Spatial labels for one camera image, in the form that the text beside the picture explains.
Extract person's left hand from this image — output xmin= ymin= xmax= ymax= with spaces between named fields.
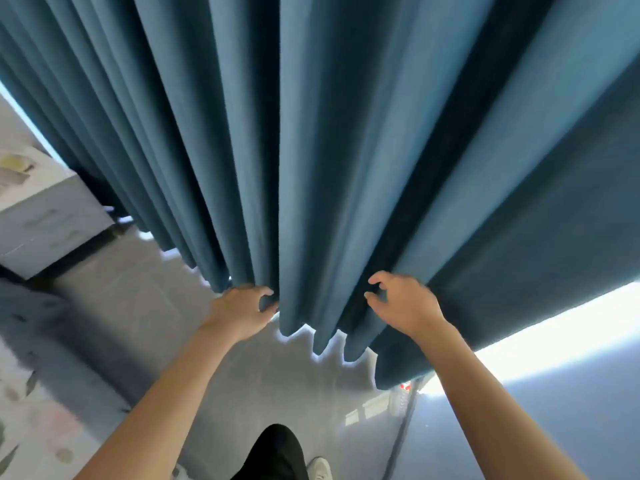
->
xmin=199 ymin=283 xmax=279 ymax=343

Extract person's right hand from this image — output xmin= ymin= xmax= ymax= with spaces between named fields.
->
xmin=363 ymin=270 xmax=449 ymax=341

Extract pile of yellow sachet packets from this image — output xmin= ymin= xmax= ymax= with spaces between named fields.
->
xmin=0 ymin=153 xmax=35 ymax=197

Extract person's left forearm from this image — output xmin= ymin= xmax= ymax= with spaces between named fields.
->
xmin=75 ymin=324 xmax=236 ymax=480

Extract person's right forearm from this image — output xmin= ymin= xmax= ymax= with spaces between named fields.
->
xmin=417 ymin=319 xmax=589 ymax=480

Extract person's right white shoe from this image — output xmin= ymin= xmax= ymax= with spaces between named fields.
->
xmin=305 ymin=457 xmax=333 ymax=480

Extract white bedside table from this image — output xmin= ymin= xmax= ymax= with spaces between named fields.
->
xmin=0 ymin=143 xmax=116 ymax=281

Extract black shorts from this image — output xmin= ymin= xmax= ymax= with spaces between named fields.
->
xmin=231 ymin=423 xmax=310 ymax=480

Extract blue curtain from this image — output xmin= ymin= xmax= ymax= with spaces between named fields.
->
xmin=0 ymin=0 xmax=640 ymax=391

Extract floral bed sheet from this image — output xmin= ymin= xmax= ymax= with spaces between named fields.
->
xmin=0 ymin=279 xmax=133 ymax=480

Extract gold drawer handle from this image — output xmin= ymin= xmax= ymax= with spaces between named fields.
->
xmin=25 ymin=208 xmax=61 ymax=228

